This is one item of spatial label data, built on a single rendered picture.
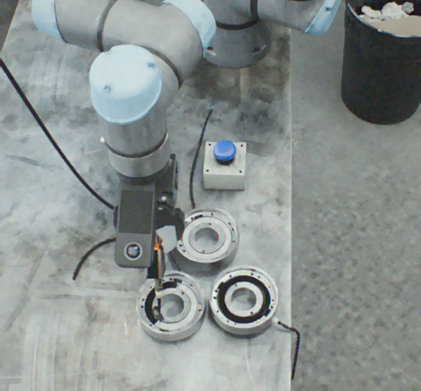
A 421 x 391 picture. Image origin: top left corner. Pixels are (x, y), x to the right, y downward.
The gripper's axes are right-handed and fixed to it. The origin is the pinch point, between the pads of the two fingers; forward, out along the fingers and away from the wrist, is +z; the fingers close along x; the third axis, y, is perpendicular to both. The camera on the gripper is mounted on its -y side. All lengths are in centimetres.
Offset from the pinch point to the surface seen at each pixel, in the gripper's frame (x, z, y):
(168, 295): -1.0, 10.5, -1.8
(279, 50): -19, 13, 54
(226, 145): -9.3, 5.7, 23.8
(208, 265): -7.0, 9.9, 3.2
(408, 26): -61, 59, 112
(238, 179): -11.5, 9.8, 19.7
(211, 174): -6.9, 8.7, 19.9
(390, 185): -57, 94, 77
